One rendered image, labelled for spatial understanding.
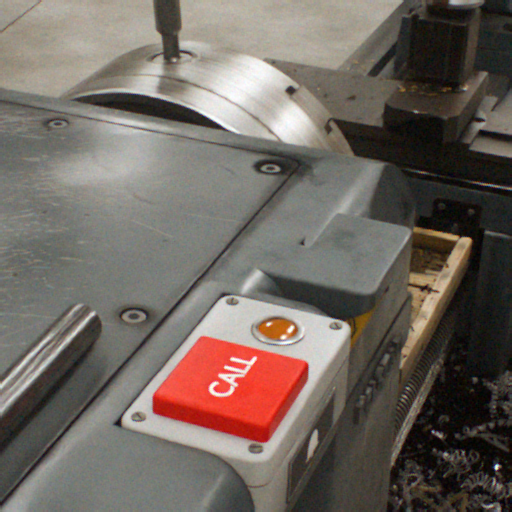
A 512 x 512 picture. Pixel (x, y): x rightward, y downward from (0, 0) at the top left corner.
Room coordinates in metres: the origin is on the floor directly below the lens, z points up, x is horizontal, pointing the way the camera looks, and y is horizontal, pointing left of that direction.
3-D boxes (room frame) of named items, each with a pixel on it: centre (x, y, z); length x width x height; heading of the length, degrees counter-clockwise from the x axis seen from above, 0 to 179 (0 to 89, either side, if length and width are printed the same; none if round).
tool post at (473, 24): (1.59, -0.22, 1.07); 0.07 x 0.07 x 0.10; 70
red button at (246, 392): (0.53, 0.01, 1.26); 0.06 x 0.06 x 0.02; 70
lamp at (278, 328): (0.59, -0.01, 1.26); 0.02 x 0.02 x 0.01
